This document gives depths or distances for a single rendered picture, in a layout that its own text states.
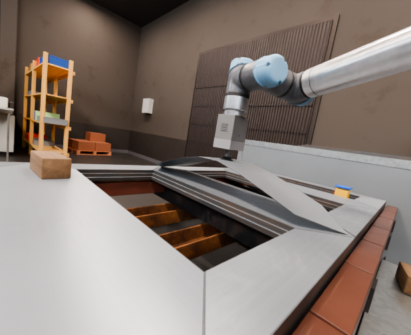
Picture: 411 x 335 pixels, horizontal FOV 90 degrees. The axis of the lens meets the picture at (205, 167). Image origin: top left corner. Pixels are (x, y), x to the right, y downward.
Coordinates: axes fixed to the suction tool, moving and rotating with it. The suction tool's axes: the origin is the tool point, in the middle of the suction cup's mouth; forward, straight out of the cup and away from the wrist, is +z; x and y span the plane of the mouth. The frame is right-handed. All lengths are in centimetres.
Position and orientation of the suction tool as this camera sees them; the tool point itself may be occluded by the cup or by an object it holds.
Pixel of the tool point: (225, 163)
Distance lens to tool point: 67.6
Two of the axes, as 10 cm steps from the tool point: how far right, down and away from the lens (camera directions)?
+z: -1.5, 9.8, 1.3
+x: 7.6, 2.0, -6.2
